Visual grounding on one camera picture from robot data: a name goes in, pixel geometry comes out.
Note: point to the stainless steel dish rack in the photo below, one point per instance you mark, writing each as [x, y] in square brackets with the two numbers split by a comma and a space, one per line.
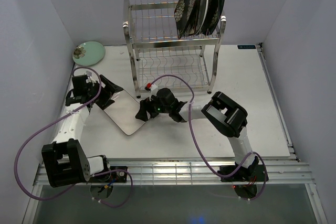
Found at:
[156, 52]

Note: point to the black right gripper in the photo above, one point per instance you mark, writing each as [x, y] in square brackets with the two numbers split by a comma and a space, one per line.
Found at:
[146, 105]

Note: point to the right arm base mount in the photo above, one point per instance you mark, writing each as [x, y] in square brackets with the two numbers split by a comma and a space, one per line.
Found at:
[243, 174]

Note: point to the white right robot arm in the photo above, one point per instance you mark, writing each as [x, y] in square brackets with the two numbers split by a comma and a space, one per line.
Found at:
[227, 116]

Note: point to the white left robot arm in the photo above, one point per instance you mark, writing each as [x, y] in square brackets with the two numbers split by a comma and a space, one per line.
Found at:
[65, 161]

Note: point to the black floral plate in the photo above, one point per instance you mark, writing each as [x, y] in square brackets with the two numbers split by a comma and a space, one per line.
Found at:
[211, 17]
[182, 13]

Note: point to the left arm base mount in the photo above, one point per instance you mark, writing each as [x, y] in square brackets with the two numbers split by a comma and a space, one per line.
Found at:
[120, 176]

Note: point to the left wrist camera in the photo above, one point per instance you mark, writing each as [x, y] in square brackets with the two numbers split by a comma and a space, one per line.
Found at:
[88, 75]

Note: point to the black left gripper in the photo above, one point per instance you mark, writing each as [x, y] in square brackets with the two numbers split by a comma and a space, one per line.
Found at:
[106, 101]

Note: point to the blue table label sticker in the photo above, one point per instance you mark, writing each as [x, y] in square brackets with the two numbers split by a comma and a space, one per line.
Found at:
[246, 47]

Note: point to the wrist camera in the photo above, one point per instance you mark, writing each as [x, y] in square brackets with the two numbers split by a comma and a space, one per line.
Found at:
[88, 75]
[152, 89]

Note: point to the white rectangular plate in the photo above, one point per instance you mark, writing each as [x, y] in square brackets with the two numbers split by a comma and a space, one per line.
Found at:
[123, 111]

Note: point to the mint green round plate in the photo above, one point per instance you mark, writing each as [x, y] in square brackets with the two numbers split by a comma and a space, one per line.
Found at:
[88, 53]

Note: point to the round white teal-rimmed plate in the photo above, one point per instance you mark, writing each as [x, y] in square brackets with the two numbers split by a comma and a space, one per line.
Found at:
[202, 12]

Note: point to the aluminium table edge rail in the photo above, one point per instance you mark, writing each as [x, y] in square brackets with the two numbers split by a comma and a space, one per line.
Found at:
[197, 173]

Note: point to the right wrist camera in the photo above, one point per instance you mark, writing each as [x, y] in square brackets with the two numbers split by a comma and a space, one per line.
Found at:
[152, 89]

